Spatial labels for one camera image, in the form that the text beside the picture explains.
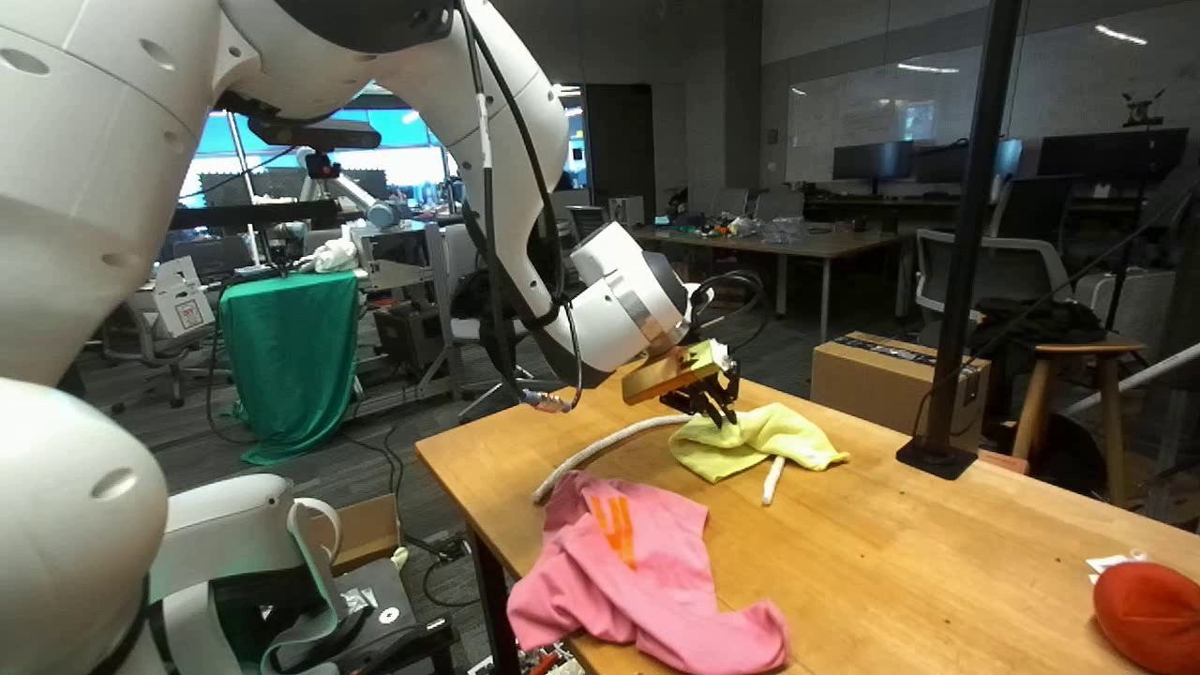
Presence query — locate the yellow-topped black gripper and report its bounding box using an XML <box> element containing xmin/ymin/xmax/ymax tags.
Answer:
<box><xmin>622</xmin><ymin>337</ymin><xmax>737</xmax><ymax>427</ymax></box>

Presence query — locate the yellow-green towel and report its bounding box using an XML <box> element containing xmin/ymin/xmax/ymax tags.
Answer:
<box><xmin>672</xmin><ymin>406</ymin><xmax>842</xmax><ymax>482</ymax></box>

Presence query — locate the white rope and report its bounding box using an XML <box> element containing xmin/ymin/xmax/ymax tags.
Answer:
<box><xmin>528</xmin><ymin>411</ymin><xmax>787</xmax><ymax>509</ymax></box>

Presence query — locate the magenta pink shirt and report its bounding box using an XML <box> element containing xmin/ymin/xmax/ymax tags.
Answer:
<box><xmin>507</xmin><ymin>472</ymin><xmax>787</xmax><ymax>675</ymax></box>

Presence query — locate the orange red cloth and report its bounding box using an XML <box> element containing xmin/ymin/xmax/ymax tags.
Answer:
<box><xmin>1090</xmin><ymin>563</ymin><xmax>1200</xmax><ymax>675</ymax></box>

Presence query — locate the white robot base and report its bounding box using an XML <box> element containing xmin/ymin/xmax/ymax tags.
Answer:
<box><xmin>150</xmin><ymin>472</ymin><xmax>363</xmax><ymax>675</ymax></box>

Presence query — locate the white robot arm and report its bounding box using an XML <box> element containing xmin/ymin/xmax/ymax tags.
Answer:
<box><xmin>0</xmin><ymin>0</ymin><xmax>685</xmax><ymax>675</ymax></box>

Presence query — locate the wooden background desk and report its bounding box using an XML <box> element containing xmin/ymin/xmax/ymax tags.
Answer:
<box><xmin>636</xmin><ymin>223</ymin><xmax>898</xmax><ymax>337</ymax></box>

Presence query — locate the cardboard box on floor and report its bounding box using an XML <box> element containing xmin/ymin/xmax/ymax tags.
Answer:
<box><xmin>810</xmin><ymin>331</ymin><xmax>990</xmax><ymax>442</ymax></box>

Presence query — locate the wooden stool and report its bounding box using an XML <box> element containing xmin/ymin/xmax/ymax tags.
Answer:
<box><xmin>1013</xmin><ymin>342</ymin><xmax>1132</xmax><ymax>507</ymax></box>

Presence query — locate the green draped cloth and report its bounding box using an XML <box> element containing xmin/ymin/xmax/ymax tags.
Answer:
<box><xmin>220</xmin><ymin>271</ymin><xmax>358</xmax><ymax>468</ymax></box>

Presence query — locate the black camera stand pole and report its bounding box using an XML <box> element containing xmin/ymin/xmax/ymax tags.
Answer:
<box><xmin>895</xmin><ymin>0</ymin><xmax>1023</xmax><ymax>479</ymax></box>

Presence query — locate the overhead black camera rig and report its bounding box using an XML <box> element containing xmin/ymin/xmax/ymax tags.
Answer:
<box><xmin>248</xmin><ymin>116</ymin><xmax>397</xmax><ymax>227</ymax></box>

